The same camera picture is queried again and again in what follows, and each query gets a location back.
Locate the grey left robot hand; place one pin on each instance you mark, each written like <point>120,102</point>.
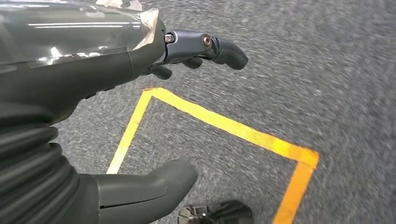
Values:
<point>62,61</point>

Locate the yellow floor tape square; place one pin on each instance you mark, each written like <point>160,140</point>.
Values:
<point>232,126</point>

